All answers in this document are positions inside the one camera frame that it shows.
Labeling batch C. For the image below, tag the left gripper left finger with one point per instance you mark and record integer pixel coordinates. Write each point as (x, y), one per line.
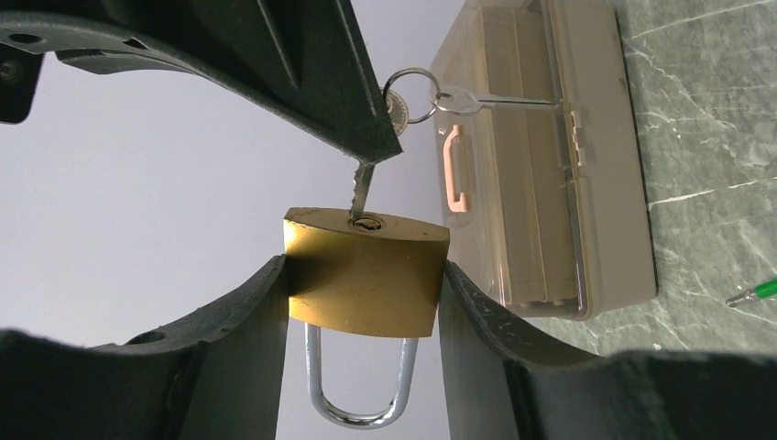
(215, 373)

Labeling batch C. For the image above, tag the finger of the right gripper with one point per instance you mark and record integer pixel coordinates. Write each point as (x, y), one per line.
(304, 61)

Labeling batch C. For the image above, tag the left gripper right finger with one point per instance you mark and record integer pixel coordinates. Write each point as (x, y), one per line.
(506, 379)

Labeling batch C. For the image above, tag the brass padlock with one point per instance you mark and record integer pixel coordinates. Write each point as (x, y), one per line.
(377, 275)

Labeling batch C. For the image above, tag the green cable lock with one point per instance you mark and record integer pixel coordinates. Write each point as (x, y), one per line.
(754, 294)

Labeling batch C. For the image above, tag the brown translucent tool box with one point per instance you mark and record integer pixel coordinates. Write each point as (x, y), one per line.
(558, 224)

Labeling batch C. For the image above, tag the pink tool box handle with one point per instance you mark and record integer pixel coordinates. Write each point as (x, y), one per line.
(457, 201)

